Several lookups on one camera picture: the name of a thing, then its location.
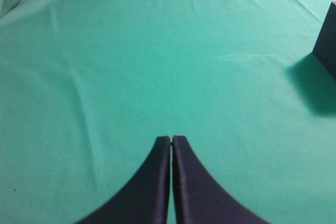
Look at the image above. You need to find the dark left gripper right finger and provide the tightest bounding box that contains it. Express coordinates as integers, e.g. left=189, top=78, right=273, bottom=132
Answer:
left=172, top=135, right=267, bottom=223

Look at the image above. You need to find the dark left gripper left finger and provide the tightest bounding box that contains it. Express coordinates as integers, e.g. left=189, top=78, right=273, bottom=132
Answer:
left=78, top=136, right=171, bottom=223

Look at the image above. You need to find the dark blue cube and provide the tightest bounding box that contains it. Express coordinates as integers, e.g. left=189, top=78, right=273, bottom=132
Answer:
left=313, top=1, right=336, bottom=79

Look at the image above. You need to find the green cloth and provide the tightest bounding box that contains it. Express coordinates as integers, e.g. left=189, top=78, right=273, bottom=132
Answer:
left=1, top=0, right=335, bottom=223

